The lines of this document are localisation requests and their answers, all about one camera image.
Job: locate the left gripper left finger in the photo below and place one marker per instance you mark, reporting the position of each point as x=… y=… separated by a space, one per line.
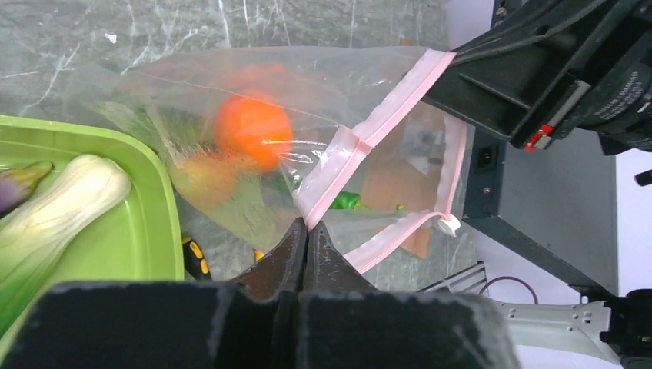
x=242 y=323

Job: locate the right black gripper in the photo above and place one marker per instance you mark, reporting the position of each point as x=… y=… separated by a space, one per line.
x=550 y=67

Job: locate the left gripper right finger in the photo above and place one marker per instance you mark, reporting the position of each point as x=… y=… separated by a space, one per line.
x=375 y=329

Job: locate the clear zip top bag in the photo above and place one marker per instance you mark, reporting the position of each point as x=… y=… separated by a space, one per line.
x=342 y=102

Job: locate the orange fruit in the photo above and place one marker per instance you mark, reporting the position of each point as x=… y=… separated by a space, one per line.
x=255 y=127

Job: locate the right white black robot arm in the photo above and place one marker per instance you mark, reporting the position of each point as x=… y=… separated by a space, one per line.
x=616 y=329

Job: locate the black yellow screwdriver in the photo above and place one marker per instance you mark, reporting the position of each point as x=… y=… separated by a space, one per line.
x=195 y=261

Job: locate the large dark grey box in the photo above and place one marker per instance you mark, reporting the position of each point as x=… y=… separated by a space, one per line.
x=556 y=208

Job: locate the green plastic tray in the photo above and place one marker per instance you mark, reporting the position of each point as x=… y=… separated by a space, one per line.
x=138 y=239

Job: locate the brown wooden board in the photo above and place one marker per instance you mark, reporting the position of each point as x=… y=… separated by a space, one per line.
x=402 y=173

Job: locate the green bok choy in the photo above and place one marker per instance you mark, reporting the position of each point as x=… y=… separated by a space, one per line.
x=38 y=231

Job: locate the purple eggplant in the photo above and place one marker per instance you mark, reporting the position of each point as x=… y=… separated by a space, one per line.
x=18 y=184

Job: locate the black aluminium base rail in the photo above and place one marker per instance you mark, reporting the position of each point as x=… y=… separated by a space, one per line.
x=470 y=281

